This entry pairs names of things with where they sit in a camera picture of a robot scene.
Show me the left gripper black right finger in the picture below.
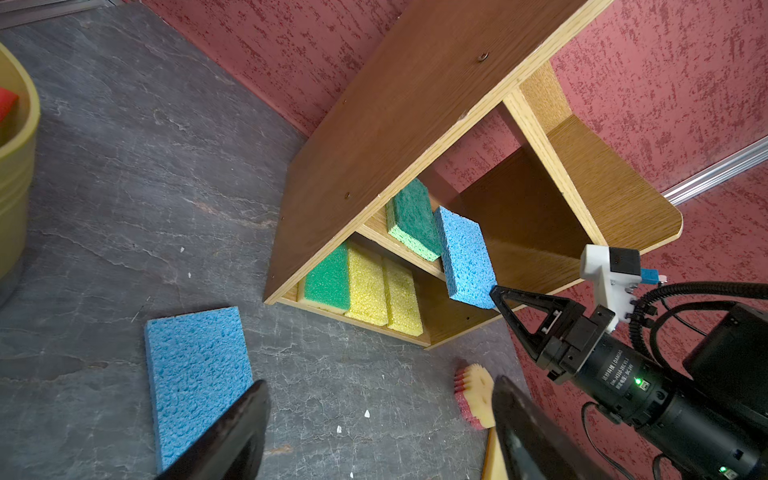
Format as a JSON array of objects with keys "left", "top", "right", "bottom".
[{"left": 492, "top": 375, "right": 610, "bottom": 479}]

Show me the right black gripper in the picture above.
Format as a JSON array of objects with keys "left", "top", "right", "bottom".
[{"left": 490, "top": 285, "right": 767, "bottom": 479}]

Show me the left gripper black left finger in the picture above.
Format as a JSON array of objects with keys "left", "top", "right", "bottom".
[{"left": 157, "top": 380, "right": 271, "bottom": 480}]

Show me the light blue sponge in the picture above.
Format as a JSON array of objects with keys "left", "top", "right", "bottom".
[
  {"left": 434, "top": 207, "right": 497, "bottom": 309},
  {"left": 144, "top": 307, "right": 254, "bottom": 472}
]

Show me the dark green sponge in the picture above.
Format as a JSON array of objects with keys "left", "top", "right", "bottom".
[{"left": 385, "top": 179, "right": 442, "bottom": 262}]

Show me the bright green sponge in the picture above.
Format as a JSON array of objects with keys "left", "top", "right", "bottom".
[{"left": 298, "top": 243, "right": 351, "bottom": 315}]

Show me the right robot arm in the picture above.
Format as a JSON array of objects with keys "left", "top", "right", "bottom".
[{"left": 490, "top": 282, "right": 767, "bottom": 479}]

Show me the wooden three-tier shelf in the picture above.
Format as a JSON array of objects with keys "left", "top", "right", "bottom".
[{"left": 262, "top": 0, "right": 684, "bottom": 350}]

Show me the yellow smiley face sponge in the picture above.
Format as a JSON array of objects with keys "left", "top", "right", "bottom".
[{"left": 453, "top": 363, "right": 496, "bottom": 430}]

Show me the yellow pen cup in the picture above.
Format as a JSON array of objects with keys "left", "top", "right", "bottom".
[{"left": 1, "top": 47, "right": 41, "bottom": 303}]

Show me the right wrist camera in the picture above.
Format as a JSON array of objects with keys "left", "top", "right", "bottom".
[{"left": 580, "top": 244, "right": 667, "bottom": 334}]

